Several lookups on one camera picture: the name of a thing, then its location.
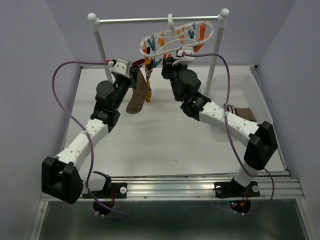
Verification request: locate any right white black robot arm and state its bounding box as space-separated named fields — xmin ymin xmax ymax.
xmin=161 ymin=57 xmax=278 ymax=199

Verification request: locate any maroon white striped sock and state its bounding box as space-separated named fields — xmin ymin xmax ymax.
xmin=125 ymin=59 xmax=149 ymax=115

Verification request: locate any teal clothes peg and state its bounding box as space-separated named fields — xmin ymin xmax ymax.
xmin=153 ymin=58 xmax=163 ymax=68

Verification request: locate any aluminium rail frame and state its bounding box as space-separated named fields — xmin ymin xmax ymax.
xmin=30 ymin=173 xmax=318 ymax=240

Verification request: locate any white plastic laundry basket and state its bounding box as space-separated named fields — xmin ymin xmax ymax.
xmin=209 ymin=72 xmax=273 ymax=124

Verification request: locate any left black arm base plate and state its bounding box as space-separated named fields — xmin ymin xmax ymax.
xmin=92 ymin=182 xmax=128 ymax=199

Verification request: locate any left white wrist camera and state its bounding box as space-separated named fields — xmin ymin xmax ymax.
xmin=107 ymin=58 xmax=131 ymax=77

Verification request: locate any beige sock in basket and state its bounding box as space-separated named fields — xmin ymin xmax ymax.
xmin=235 ymin=108 xmax=257 ymax=122

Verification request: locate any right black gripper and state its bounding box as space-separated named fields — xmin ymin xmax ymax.
xmin=160 ymin=56 xmax=187 ymax=102

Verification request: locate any white round clip hanger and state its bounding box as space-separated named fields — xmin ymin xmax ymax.
xmin=139 ymin=14 xmax=214 ymax=60

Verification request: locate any yellow orange clothes peg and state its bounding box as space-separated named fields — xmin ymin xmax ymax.
xmin=145 ymin=58 xmax=154 ymax=67

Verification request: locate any mustard brown striped sock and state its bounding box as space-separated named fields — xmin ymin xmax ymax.
xmin=143 ymin=57 xmax=154 ymax=87

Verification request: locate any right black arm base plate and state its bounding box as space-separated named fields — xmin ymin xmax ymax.
xmin=213 ymin=180 xmax=261 ymax=199

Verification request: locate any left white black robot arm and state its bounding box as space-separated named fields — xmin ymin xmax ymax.
xmin=41 ymin=66 xmax=141 ymax=204

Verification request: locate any white clothes drying rack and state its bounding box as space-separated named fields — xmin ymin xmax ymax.
xmin=87 ymin=8 xmax=230 ymax=95

